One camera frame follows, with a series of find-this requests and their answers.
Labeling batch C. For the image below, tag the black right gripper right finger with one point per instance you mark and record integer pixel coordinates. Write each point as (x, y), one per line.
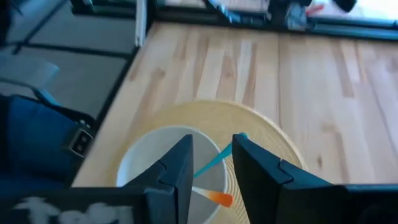
(264, 186)

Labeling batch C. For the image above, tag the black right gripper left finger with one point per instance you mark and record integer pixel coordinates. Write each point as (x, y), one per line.
(174, 174)

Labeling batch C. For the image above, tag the white round bowl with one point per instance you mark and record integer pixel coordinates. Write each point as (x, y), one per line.
(146, 152)

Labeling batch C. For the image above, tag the round woven straw placemat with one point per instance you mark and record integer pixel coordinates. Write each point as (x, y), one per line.
(211, 115)

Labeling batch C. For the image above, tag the blue padded chair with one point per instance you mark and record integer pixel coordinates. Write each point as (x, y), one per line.
(34, 137)

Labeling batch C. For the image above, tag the white upright bar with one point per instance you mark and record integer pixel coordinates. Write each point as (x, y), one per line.
(140, 21)

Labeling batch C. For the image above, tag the small red tag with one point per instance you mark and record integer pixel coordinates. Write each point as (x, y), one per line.
(314, 10)

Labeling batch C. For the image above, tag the black aluminium table frame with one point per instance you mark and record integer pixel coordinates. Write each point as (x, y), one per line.
(342, 26)

